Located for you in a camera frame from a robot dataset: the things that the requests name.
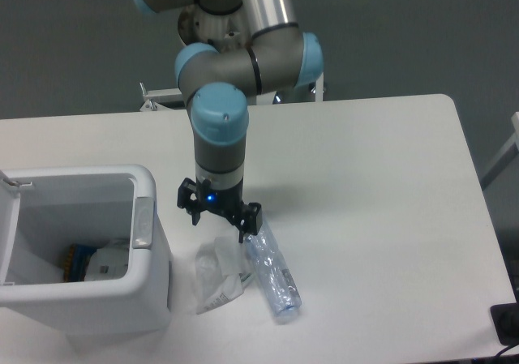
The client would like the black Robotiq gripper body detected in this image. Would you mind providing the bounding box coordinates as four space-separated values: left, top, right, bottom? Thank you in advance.
192 180 244 221

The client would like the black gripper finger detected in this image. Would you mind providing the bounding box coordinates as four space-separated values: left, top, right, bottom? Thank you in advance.
177 178 201 225
229 202 263 242

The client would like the white plastic wrapper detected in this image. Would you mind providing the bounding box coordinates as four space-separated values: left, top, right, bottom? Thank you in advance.
195 237 253 315

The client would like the clear crushed plastic bottle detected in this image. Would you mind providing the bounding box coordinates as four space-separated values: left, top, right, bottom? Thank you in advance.
244 218 302 324

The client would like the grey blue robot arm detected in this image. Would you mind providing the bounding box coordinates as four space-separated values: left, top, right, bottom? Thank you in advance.
134 0 324 237

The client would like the white paper trash in bin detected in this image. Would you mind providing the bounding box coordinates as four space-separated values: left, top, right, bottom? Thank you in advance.
84 239 129 281

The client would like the white trash can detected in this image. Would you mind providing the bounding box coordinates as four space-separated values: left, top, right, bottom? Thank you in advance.
1 165 172 335

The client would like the blue orange snack package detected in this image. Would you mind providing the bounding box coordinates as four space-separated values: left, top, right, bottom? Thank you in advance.
63 243 97 282

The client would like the white metal stand right edge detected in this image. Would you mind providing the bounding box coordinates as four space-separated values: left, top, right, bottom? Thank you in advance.
479 112 518 191

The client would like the black device at table edge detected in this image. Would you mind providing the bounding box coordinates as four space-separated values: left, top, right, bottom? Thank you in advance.
490 302 518 345

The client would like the white metal base frame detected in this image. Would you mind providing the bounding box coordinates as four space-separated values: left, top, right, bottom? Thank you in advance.
139 75 328 112

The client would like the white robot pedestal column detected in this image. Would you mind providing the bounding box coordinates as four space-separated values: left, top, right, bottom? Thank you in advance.
178 5 251 53

